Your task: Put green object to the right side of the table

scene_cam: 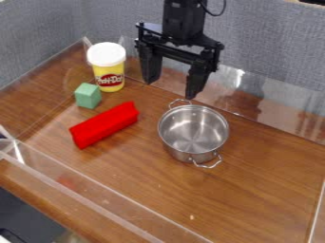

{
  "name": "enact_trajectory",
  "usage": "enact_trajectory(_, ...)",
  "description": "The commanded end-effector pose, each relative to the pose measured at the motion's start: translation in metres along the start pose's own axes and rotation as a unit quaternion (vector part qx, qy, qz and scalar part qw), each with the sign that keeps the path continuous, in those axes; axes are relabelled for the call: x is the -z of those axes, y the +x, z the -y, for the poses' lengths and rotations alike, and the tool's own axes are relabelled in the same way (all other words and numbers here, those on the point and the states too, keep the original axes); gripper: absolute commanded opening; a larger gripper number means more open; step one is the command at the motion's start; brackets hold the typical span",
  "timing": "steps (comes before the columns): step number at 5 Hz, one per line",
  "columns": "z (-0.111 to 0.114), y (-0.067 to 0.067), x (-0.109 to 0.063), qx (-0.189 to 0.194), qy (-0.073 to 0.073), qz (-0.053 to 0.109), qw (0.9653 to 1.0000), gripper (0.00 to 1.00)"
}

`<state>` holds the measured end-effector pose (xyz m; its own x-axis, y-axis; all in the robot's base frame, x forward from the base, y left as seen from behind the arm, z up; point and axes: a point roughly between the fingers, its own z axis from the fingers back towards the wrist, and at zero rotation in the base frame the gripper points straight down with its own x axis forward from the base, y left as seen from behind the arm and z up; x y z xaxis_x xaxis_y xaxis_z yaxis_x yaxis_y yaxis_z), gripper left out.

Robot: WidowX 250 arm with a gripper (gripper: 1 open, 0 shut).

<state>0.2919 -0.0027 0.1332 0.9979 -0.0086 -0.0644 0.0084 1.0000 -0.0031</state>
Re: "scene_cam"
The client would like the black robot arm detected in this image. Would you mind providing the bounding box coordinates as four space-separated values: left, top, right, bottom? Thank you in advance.
135 0 224 100

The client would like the yellow Play-Doh can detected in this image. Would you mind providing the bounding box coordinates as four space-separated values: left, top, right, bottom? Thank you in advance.
87 42 125 92

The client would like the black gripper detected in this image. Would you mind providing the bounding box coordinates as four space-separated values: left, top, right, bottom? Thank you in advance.
135 22 224 100

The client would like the red rectangular block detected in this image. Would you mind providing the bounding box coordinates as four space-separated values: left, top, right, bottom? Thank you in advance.
69 102 139 149

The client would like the green foam cube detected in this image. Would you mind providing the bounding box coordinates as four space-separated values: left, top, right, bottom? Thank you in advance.
73 83 101 109

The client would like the small steel pot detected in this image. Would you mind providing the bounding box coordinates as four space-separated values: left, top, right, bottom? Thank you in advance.
158 99 230 169

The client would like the clear acrylic barrier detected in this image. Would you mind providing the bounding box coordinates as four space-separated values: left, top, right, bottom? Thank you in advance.
0 41 325 243

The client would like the black cable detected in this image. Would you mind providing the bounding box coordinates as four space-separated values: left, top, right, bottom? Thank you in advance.
198 0 227 17

